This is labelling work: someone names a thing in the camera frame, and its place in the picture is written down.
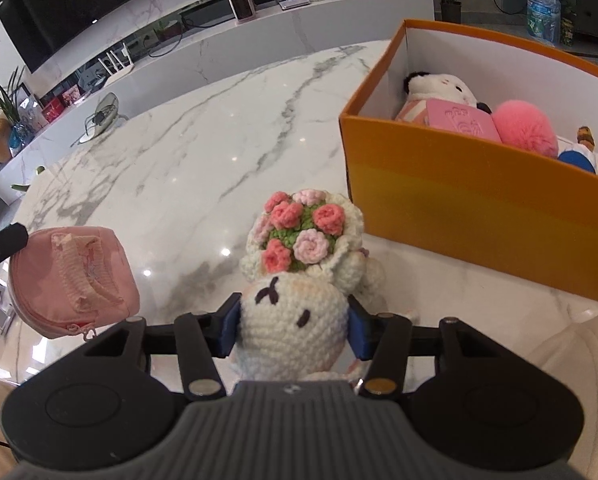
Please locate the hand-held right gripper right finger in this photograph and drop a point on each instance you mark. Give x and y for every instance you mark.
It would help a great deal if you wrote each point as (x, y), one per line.
(363, 330)

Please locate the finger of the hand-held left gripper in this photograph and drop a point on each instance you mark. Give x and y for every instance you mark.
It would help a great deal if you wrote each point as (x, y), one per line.
(4, 247)

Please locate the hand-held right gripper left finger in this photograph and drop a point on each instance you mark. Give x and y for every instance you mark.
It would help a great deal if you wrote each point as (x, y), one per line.
(229, 327)

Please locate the crochet bunny with flowers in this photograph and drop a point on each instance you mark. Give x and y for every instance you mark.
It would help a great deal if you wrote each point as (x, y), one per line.
(289, 320)

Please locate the pink mini backpack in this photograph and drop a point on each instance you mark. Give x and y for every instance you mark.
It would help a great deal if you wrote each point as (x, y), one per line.
(69, 280)

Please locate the orange cardboard box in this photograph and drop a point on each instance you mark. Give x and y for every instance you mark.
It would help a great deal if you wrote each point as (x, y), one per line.
(469, 210)

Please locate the pink snap wallet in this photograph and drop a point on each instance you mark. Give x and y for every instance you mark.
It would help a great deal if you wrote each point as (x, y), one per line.
(461, 120)

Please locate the panda plush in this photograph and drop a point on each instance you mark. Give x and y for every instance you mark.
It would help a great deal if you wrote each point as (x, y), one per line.
(439, 87)

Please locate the pink fluffy ball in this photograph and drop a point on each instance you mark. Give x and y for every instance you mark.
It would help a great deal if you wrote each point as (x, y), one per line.
(524, 127)

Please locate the bear plush with blue cap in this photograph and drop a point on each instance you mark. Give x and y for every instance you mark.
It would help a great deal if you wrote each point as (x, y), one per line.
(579, 157)

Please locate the green toy figure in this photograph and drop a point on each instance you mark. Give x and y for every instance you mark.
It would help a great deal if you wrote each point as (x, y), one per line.
(26, 182)

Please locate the green plant in glass vase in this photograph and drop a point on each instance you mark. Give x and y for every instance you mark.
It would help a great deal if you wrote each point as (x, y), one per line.
(11, 105)

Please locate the red gift box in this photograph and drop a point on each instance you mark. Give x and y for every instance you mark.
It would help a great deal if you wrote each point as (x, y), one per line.
(51, 110)

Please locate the pink card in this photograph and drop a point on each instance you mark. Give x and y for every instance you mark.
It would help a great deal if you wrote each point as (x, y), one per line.
(71, 95)

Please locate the white desk fan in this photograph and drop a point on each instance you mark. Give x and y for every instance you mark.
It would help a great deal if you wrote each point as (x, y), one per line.
(106, 110)

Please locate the white router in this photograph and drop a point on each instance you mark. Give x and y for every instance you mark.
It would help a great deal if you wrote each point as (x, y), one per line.
(119, 67)

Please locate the black flat television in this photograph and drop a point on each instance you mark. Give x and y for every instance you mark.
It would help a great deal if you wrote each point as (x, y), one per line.
(79, 5)

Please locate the marble television console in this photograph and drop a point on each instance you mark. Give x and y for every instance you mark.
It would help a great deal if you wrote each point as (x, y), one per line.
(279, 35)

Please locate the white space heater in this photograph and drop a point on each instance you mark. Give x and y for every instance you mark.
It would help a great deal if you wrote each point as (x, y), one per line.
(240, 2)

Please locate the silver laptop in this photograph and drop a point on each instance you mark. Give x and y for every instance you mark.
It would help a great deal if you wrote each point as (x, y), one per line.
(294, 2)

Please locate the large water bottle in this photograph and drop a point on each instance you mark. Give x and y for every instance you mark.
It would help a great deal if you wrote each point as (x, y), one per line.
(544, 10)

